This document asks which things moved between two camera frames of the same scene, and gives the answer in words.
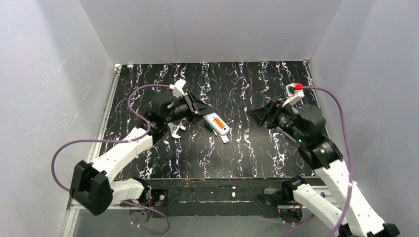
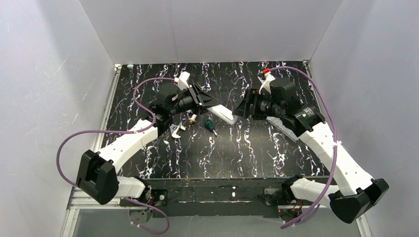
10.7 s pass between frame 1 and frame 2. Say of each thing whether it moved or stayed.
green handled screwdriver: stayed
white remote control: moved
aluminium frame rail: stayed
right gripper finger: moved
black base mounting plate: stayed
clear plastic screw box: stayed
